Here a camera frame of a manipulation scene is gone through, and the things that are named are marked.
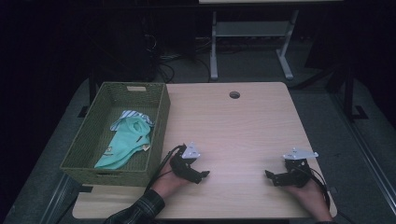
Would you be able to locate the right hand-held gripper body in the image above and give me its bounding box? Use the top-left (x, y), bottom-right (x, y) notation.
top-left (273, 147), bottom-right (319, 189)

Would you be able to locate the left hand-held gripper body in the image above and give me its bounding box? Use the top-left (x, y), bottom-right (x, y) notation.
top-left (169, 142), bottom-right (202, 184)

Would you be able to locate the mint green sock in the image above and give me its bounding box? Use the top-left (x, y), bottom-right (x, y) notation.
top-left (93, 117), bottom-right (152, 171)

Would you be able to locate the blue striped white sock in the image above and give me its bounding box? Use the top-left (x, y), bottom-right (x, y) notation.
top-left (109, 109), bottom-right (156, 132)

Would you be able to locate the green woven basket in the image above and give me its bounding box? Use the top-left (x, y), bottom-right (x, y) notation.
top-left (59, 81), bottom-right (172, 188)

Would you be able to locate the person's left hand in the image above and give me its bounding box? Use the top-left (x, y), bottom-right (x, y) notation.
top-left (151, 161), bottom-right (191, 199)

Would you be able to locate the person's right hand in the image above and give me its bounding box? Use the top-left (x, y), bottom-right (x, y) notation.
top-left (283, 178), bottom-right (332, 222)

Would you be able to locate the black metal stand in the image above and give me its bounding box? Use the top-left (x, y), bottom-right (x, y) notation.
top-left (325, 63), bottom-right (369, 123)

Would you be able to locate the left hand-held gripper black cable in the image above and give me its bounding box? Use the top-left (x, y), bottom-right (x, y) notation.
top-left (145, 144), bottom-right (188, 191)

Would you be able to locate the hand-held gripper black cable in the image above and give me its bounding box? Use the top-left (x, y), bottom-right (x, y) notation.
top-left (145, 144), bottom-right (188, 191)
top-left (297, 166), bottom-right (356, 224)

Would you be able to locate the right hand-held gripper black cable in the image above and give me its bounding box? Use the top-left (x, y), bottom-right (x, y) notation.
top-left (297, 166), bottom-right (356, 224)

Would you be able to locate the bundle of floor cables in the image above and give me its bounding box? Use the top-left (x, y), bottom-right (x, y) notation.
top-left (150, 50), bottom-right (213, 84)

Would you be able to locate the white metal frame table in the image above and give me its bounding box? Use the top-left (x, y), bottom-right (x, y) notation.
top-left (198, 0), bottom-right (344, 81)

